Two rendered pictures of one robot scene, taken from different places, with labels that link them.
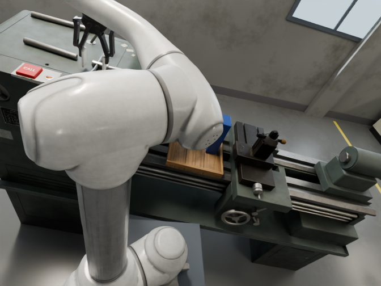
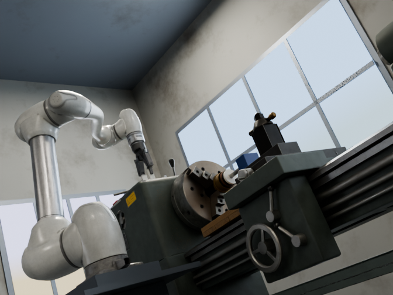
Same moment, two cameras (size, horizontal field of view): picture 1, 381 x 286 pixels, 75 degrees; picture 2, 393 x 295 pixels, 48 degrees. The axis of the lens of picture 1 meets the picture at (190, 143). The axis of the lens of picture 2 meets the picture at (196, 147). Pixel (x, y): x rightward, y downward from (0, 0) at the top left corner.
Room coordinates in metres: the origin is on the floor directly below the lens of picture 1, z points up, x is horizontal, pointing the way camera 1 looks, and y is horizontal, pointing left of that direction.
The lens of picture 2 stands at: (0.06, -1.65, 0.57)
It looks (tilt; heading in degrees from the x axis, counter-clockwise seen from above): 20 degrees up; 64
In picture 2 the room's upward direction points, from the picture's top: 21 degrees counter-clockwise
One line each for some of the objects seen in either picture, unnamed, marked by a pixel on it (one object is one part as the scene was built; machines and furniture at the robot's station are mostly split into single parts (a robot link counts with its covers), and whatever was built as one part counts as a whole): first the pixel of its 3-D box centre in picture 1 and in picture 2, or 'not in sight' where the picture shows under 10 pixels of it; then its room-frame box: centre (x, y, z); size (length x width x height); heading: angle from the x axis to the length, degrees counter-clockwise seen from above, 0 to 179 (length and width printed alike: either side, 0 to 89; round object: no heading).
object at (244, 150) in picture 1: (253, 155); (272, 161); (0.97, -0.33, 1.00); 0.20 x 0.10 x 0.05; 102
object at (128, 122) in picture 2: not in sight; (128, 123); (0.75, 0.46, 1.64); 0.13 x 0.11 x 0.16; 138
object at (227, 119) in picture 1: (217, 134); (256, 180); (1.01, -0.12, 1.00); 0.08 x 0.06 x 0.23; 12
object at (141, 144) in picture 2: (94, 19); (140, 152); (0.76, 0.45, 1.46); 0.08 x 0.07 x 0.09; 102
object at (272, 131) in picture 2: (263, 146); (268, 140); (0.98, -0.35, 1.07); 0.07 x 0.07 x 0.10; 12
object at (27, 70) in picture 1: (29, 71); not in sight; (0.62, 0.61, 1.26); 0.06 x 0.06 x 0.02; 12
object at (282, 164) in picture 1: (205, 160); (279, 231); (1.01, -0.12, 0.77); 2.10 x 0.34 x 0.18; 102
